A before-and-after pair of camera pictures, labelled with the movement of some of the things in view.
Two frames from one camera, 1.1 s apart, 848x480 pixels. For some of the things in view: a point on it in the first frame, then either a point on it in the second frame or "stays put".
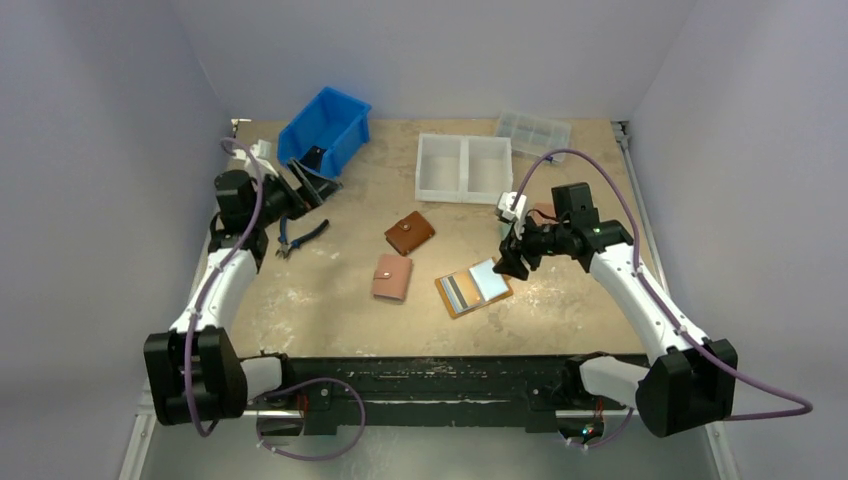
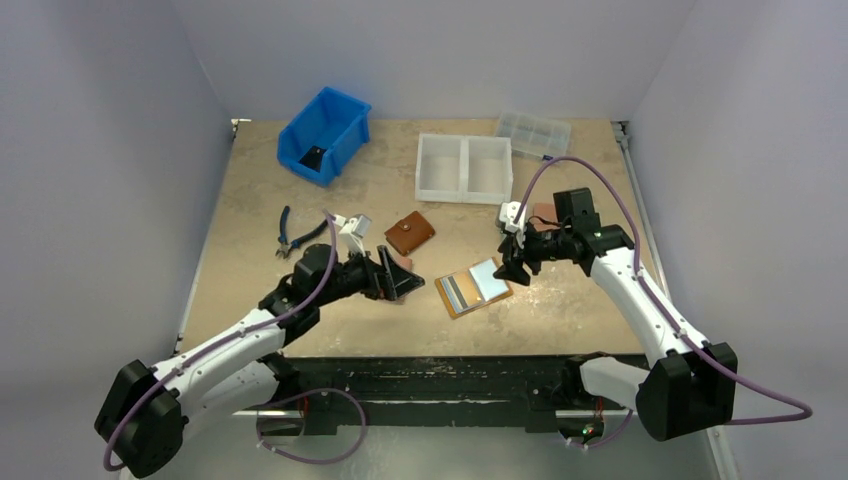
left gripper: [315, 193] to [399, 280]
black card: [313, 157] stays put
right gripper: [515, 249] stays put
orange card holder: [473, 288] stays put
